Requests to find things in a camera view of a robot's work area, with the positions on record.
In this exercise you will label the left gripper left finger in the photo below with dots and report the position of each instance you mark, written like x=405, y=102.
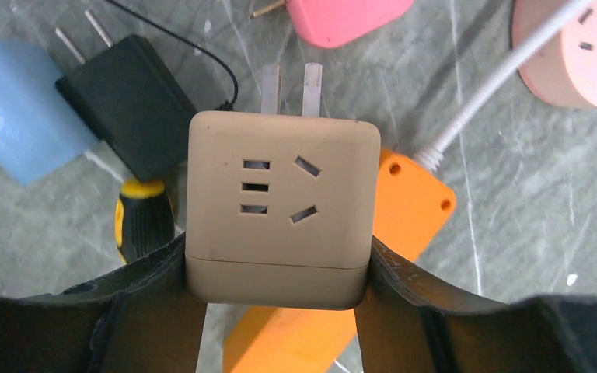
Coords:
x=138, y=318

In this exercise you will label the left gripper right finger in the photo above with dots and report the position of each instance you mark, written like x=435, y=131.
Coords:
x=411, y=321

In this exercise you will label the beige cube socket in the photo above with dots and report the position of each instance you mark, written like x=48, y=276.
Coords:
x=280, y=208

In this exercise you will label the black power adapter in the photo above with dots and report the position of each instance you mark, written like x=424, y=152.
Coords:
x=129, y=99

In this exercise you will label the blue plug adapter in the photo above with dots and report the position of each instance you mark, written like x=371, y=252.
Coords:
x=39, y=131

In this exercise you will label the pink plug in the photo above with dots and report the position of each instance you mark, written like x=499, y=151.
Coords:
x=330, y=24

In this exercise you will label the pink round socket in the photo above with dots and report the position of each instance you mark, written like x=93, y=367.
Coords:
x=564, y=72

